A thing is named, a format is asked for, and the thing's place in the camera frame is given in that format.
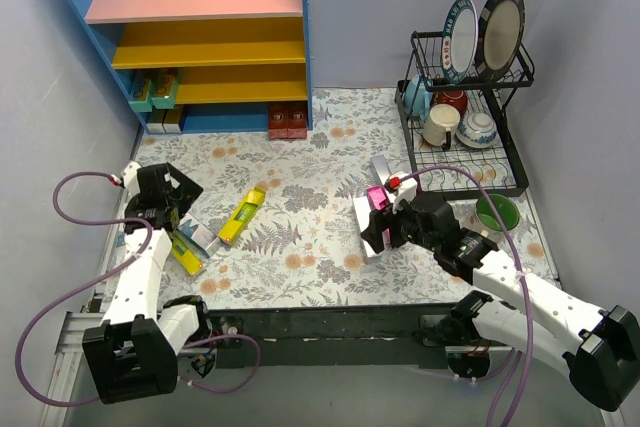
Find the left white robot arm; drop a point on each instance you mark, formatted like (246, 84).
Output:
(133, 352)

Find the silver blue R.O box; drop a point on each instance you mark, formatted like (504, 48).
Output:
(199, 235)

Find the plain silver toothpaste box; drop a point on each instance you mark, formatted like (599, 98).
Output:
(362, 210)

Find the light blue cup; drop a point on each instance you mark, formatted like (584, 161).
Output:
(417, 99)

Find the yellow toothpaste box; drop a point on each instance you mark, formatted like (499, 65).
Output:
(241, 216)
(187, 259)

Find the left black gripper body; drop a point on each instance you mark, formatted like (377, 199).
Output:
(176, 192)

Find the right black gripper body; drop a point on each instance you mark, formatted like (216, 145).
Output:
(382, 226)

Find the green mug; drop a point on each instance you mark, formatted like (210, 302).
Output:
(502, 212)

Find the black wire dish rack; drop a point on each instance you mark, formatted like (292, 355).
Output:
(497, 167)

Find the floral table mat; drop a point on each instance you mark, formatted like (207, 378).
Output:
(302, 248)

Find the yellow toothpaste box front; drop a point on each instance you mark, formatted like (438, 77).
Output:
(187, 259)

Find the cream mug with dark handle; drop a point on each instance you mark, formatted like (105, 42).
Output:
(441, 125)

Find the red ceramic bowl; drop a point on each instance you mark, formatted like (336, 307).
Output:
(457, 99)

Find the white plate with green rim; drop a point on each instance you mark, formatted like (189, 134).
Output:
(459, 40)

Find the silver purple toothpaste box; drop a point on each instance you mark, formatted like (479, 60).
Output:
(155, 121)

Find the blue shelf with coloured boards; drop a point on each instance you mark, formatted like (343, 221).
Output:
(236, 57)

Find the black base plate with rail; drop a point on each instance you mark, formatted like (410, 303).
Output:
(354, 366)

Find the dark rimmed grey plate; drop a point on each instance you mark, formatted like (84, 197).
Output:
(500, 31)

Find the blue and white bowl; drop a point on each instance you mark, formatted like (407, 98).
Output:
(477, 130)

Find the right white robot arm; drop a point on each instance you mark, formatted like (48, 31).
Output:
(596, 349)

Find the pink toothpaste box left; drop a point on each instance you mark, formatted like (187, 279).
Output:
(379, 200)

